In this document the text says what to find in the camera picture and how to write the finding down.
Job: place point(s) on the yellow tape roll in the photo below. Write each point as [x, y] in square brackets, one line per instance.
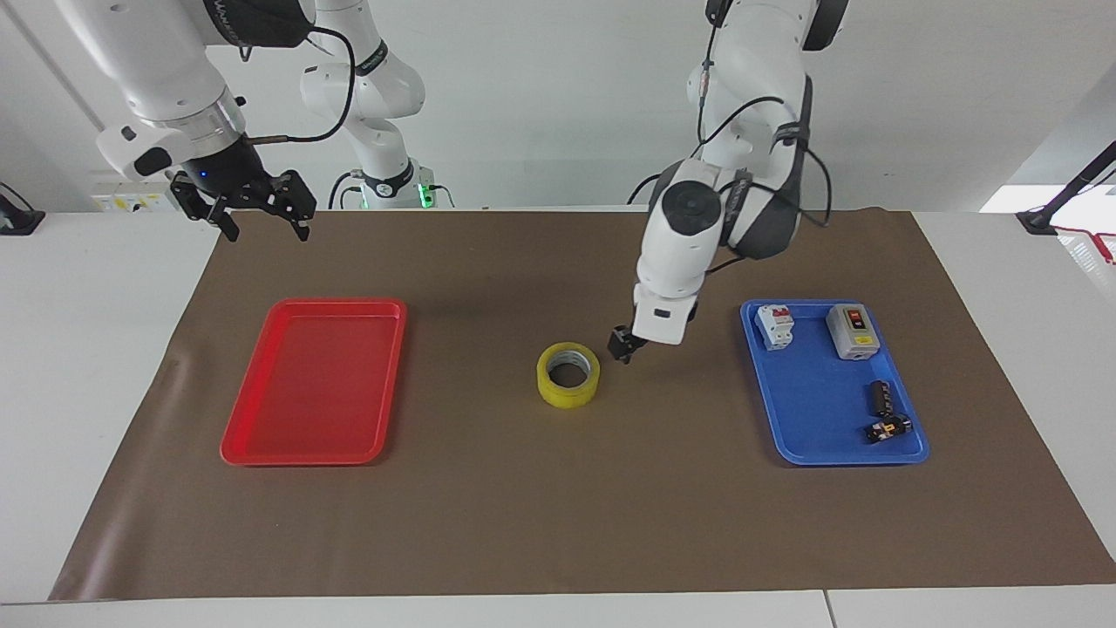
[547, 388]

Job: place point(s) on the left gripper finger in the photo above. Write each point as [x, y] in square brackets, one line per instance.
[622, 342]

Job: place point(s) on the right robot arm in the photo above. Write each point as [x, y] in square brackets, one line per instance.
[166, 70]

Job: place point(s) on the grey switch box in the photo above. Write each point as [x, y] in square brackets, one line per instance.
[853, 333]

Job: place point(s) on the white wall socket strip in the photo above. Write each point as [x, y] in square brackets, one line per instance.
[131, 199]

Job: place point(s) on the white circuit breaker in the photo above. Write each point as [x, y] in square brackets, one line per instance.
[774, 327]

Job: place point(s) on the red plastic tray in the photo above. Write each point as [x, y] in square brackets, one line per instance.
[314, 379]

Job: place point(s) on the black and orange part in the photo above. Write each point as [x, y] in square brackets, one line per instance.
[888, 429]

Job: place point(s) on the blue plastic tray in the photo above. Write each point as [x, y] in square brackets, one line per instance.
[819, 410]

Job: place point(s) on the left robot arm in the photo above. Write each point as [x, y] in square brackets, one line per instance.
[671, 262]

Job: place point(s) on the black cylindrical part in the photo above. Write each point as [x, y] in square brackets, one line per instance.
[881, 398]

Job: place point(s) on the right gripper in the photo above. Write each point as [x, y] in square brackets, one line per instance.
[225, 170]

